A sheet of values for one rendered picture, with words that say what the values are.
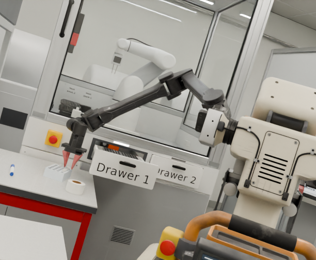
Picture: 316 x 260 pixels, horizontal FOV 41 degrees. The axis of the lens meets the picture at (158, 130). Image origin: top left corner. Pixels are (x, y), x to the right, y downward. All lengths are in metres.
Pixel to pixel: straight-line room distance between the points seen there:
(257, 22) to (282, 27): 3.88
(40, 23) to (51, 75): 3.16
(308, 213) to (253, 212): 1.04
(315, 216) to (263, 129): 1.14
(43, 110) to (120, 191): 0.57
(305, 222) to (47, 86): 1.49
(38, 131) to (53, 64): 0.34
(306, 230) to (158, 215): 0.78
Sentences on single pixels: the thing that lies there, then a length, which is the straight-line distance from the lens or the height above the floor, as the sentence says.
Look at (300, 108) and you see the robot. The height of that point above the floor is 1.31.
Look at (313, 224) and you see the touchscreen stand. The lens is 2.39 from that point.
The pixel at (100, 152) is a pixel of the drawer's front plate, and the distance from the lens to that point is 1.83.
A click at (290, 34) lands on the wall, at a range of 6.28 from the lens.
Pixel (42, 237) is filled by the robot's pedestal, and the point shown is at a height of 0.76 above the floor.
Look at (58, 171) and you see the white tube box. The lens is 1.84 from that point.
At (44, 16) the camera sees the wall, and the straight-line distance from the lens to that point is 5.28.
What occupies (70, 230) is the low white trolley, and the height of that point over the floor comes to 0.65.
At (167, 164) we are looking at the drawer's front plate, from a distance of 2.21.
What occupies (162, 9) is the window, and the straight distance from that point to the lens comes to 2.22.
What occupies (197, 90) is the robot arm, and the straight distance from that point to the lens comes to 1.68.
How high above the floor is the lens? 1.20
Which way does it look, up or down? 4 degrees down
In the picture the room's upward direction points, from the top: 17 degrees clockwise
